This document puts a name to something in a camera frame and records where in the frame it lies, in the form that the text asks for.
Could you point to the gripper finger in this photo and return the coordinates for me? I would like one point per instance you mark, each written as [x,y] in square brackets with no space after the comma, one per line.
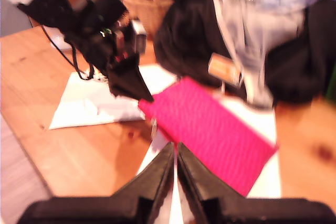
[126,79]
[157,182]
[197,182]

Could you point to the pink zip pouch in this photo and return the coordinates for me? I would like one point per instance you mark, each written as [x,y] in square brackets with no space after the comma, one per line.
[210,134]

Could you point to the white LeRobot envelope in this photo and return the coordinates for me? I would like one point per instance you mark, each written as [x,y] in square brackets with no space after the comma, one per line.
[86,108]

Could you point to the printed white paper sheet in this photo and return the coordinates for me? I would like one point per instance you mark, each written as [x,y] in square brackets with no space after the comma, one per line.
[265,176]

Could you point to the dark brown grey-lined hoodie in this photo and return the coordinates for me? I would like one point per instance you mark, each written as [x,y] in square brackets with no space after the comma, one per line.
[189,37]

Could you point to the orange LeRobot sticker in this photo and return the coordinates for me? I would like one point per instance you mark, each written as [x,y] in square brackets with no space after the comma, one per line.
[223,68]

